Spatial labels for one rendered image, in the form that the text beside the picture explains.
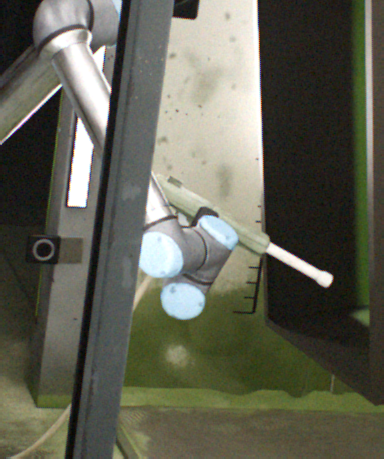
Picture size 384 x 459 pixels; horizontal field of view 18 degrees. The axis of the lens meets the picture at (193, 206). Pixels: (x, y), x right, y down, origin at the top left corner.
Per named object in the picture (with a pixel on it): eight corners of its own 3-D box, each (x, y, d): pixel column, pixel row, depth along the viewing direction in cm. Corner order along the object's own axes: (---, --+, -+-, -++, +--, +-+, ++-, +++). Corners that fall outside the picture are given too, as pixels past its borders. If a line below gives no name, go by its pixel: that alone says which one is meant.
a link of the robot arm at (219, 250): (218, 242, 244) (190, 290, 249) (250, 237, 253) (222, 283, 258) (187, 213, 248) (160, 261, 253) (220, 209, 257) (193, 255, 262)
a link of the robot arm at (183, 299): (214, 294, 252) (192, 331, 256) (215, 265, 263) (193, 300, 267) (173, 276, 250) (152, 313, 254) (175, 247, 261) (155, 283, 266)
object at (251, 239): (110, 250, 286) (160, 173, 278) (111, 241, 290) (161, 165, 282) (285, 346, 295) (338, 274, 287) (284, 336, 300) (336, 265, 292)
